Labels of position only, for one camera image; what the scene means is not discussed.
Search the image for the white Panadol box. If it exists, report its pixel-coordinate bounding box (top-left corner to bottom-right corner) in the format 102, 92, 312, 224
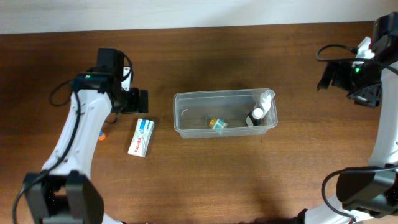
127, 118, 155, 157

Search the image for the orange tube white cap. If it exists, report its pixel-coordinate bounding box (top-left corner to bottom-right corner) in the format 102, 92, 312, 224
98, 131, 106, 141

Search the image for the white spray bottle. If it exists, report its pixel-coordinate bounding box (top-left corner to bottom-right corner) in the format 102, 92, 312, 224
254, 89, 275, 119

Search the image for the dark bottle white cap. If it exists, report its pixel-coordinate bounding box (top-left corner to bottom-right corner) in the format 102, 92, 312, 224
246, 108, 264, 127

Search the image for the small jar gold lid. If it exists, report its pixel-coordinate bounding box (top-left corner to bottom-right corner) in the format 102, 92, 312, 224
209, 117, 228, 134

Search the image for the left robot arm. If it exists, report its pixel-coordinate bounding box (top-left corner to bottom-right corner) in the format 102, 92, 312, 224
14, 48, 149, 223

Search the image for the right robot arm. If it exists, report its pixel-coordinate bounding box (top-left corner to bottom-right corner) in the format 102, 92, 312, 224
292, 11, 397, 223

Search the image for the clear plastic container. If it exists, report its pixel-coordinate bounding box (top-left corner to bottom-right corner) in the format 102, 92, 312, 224
174, 88, 278, 138

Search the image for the right black cable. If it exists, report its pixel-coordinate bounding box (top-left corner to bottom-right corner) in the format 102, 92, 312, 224
315, 44, 398, 224

